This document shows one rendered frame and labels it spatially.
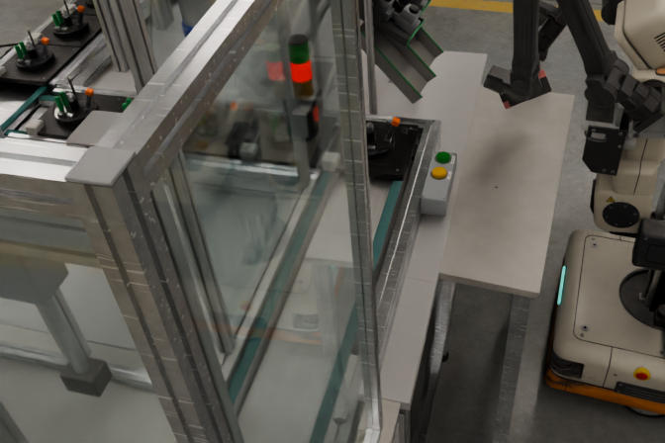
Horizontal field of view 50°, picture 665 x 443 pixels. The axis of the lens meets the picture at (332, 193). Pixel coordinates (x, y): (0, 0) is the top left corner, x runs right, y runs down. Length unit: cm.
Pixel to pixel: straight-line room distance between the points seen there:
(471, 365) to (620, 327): 55
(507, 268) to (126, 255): 151
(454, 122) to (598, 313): 82
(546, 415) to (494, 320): 43
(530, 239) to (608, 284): 77
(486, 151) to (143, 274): 185
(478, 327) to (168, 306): 240
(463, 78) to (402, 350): 118
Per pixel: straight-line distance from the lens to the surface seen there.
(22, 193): 46
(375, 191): 200
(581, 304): 261
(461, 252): 191
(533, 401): 268
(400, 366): 167
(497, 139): 229
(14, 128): 261
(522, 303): 191
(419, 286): 182
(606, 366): 251
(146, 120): 45
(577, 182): 351
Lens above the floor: 223
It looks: 41 degrees down
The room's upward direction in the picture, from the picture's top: 6 degrees counter-clockwise
